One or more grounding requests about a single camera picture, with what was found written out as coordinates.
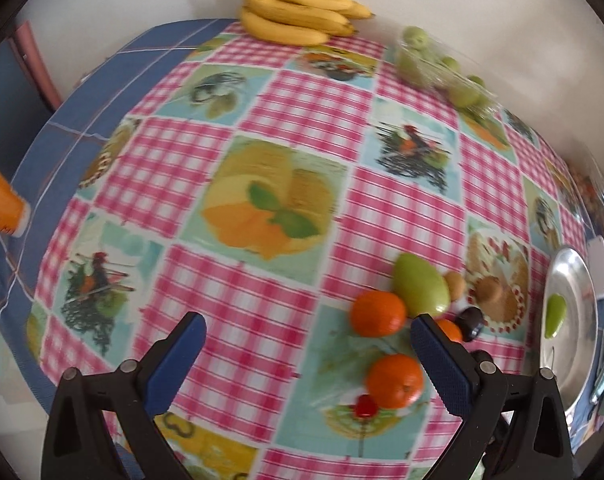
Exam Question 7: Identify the clear box of small fruits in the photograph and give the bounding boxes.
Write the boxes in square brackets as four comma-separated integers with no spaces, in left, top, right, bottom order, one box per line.
[566,155,604,221]

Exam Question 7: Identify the pile of small green fruits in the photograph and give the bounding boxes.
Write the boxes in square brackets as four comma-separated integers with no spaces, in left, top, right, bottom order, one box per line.
[396,26,492,111]

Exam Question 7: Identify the large brown round fruit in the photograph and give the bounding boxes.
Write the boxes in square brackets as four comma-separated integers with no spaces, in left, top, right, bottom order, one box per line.
[474,276,502,304]

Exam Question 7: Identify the pink furniture edge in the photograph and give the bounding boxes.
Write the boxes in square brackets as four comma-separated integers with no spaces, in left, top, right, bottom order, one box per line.
[9,20,63,111]

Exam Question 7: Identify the white plastic device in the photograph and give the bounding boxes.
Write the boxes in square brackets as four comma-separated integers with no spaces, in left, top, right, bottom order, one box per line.
[586,237,604,298]

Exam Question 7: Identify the orange tangerine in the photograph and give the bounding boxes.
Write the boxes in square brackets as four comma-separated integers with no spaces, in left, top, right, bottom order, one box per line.
[366,354,425,409]
[437,319,463,343]
[350,290,407,338]

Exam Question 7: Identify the large green mango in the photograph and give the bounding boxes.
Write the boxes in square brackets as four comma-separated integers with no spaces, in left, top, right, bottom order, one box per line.
[393,252,451,318]

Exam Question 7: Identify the yellow banana bunch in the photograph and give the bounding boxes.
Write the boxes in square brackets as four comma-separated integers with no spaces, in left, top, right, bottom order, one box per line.
[239,0,373,46]

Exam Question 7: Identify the pink checked printed tablecloth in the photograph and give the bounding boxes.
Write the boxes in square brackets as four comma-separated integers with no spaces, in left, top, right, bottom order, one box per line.
[24,20,590,480]

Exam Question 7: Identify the small brown round fruit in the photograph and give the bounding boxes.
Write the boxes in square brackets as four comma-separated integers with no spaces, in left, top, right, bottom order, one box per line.
[443,271,466,299]

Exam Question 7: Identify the small green fruit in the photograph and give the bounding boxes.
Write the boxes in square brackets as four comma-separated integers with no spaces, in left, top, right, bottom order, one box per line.
[544,294,568,339]

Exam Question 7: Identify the dark purple plum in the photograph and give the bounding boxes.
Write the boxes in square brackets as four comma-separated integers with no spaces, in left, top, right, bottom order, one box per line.
[456,306,485,342]

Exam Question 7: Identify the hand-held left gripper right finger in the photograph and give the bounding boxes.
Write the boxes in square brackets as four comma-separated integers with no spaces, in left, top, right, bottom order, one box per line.
[410,313,575,480]

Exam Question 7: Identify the round metal plate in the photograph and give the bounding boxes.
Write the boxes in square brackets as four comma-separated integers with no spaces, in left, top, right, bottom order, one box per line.
[540,245,600,411]

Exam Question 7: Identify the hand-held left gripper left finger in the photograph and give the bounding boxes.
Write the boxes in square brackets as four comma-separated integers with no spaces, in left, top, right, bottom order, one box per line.
[41,311,207,480]

